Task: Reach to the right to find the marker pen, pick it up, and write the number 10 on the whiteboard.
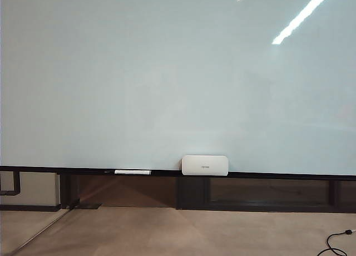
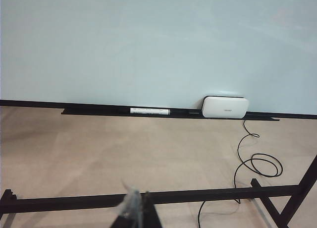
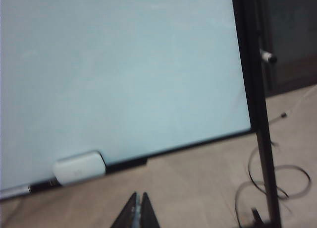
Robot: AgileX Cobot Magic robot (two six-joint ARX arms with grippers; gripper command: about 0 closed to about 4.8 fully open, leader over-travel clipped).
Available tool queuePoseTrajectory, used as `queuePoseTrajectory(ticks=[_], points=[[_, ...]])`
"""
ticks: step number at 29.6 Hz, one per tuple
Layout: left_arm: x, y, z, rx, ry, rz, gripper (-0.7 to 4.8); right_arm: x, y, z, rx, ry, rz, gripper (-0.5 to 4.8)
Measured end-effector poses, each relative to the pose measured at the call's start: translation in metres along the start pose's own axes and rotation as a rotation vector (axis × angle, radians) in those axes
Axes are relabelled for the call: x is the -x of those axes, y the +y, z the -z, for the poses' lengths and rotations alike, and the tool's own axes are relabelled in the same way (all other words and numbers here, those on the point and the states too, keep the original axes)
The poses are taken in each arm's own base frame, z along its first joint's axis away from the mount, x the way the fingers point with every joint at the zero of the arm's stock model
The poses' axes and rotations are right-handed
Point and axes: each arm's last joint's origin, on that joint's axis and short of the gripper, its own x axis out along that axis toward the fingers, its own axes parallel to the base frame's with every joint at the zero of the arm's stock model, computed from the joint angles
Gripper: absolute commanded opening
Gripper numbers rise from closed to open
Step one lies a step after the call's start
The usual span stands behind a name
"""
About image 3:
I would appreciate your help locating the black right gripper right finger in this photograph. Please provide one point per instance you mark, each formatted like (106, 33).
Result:
(148, 213)

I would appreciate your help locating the large white glass whiteboard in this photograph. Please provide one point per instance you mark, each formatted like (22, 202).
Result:
(111, 76)

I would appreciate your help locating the white rectangular board eraser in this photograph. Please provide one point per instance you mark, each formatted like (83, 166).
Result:
(79, 168)

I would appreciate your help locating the white marker with black cap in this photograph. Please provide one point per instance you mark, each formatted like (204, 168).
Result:
(15, 190)

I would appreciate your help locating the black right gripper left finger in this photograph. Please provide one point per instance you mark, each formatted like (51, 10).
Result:
(126, 213)

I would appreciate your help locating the dark brown wooden wall panel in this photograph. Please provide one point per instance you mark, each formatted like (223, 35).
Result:
(292, 39)

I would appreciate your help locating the black whiteboard stand frame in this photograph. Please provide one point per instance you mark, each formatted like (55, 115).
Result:
(260, 114)

